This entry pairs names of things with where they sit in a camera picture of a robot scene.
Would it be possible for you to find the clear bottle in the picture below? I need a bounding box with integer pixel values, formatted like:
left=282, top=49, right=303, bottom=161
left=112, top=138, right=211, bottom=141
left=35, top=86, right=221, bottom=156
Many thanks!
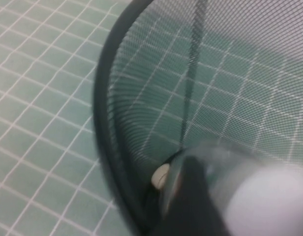
left=165, top=141, right=303, bottom=236

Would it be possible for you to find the green white-checked tablecloth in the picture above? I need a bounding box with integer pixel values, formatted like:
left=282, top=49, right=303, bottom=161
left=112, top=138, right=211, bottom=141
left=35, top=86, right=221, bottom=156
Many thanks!
left=0, top=0, right=303, bottom=236

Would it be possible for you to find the brown bottle with white cap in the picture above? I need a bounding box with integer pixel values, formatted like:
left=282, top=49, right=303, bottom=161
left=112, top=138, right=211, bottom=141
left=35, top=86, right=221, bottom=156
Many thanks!
left=145, top=163, right=172, bottom=197

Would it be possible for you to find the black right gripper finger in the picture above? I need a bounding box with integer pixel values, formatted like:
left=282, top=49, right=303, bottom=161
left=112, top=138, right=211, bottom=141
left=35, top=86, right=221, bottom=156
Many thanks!
left=156, top=156, right=231, bottom=236

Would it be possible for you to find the black wire mesh wastebasket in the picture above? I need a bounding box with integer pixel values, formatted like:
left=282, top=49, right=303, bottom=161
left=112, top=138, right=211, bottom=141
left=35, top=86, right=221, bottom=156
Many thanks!
left=91, top=0, right=303, bottom=236

